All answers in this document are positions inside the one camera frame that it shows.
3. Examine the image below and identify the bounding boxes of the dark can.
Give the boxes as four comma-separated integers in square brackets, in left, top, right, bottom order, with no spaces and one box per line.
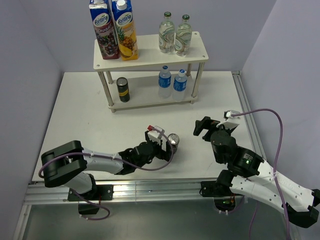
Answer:
[168,133,180,154]
[116,77,130,103]

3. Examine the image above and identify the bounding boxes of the Pocari Sweat bottle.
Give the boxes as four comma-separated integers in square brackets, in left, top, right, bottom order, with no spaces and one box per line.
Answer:
[172,69,188,102]
[158,65,172,99]

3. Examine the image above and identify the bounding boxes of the chang soda bottle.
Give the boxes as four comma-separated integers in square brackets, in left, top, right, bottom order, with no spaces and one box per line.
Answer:
[174,14,192,56]
[158,11,175,54]

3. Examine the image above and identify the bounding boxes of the Chang soda bottle front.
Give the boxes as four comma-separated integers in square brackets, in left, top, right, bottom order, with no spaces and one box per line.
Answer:
[158,11,175,54]

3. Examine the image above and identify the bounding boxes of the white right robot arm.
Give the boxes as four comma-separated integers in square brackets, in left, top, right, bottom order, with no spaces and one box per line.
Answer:
[193,116,320,228]

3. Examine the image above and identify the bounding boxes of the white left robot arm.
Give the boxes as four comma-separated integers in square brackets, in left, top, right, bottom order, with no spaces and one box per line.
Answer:
[38,126,180,201]

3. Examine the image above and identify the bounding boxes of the beige two-tier shelf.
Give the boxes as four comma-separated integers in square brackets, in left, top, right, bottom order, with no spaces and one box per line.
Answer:
[93,31,209,113]

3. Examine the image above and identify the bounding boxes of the pineapple juice carton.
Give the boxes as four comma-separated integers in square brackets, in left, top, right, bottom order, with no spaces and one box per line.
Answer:
[111,0,139,61]

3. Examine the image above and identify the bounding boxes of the grape juice carton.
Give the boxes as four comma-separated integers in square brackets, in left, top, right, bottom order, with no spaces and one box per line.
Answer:
[89,0,120,60]

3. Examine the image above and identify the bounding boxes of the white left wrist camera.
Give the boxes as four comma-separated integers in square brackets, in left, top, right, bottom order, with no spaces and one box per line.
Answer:
[147,125,165,145]

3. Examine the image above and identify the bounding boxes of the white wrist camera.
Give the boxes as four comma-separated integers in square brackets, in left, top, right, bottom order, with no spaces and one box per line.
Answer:
[216,110,240,130]
[147,125,165,145]

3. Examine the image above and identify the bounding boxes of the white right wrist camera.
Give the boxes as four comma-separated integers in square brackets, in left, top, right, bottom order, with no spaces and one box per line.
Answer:
[216,110,240,130]

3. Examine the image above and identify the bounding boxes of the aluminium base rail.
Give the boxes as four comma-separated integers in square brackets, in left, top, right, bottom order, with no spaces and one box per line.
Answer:
[22,178,216,205]

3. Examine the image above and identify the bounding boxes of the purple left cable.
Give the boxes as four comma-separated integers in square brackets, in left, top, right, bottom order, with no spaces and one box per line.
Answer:
[38,127,177,221]

